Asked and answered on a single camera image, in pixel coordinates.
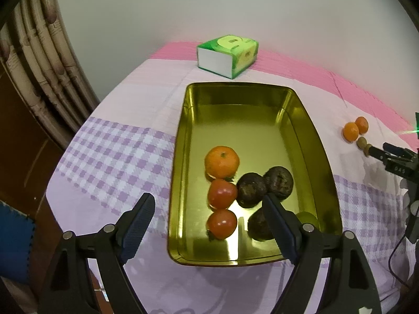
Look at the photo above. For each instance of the gold rectangular tin tray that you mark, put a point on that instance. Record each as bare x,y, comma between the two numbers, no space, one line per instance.
266,126

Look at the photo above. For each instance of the small red tomato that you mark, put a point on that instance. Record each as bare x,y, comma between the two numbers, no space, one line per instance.
221,224

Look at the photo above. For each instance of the yellow-orange mandarin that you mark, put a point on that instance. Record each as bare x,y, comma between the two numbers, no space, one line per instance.
350,132

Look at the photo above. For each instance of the large orange mandarin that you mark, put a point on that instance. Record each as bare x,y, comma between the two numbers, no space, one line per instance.
221,162

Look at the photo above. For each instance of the dark mangosteen with calyx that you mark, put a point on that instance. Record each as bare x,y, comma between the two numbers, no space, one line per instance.
279,181

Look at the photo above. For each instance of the pink purple checked tablecloth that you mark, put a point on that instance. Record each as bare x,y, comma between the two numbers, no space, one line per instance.
125,148

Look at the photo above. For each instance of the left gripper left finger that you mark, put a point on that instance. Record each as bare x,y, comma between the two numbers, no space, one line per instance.
68,286

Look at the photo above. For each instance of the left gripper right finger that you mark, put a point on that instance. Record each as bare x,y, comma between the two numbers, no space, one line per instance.
349,286

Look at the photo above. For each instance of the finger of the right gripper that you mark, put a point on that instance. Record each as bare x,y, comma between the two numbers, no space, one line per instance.
379,154
399,151

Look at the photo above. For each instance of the dark passion fruit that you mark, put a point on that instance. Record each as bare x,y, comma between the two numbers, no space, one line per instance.
251,188
258,228

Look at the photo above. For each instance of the green tissue box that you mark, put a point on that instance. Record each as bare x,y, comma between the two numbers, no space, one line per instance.
227,56

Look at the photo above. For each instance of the brown longan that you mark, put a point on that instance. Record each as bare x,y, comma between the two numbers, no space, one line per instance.
366,150
361,143

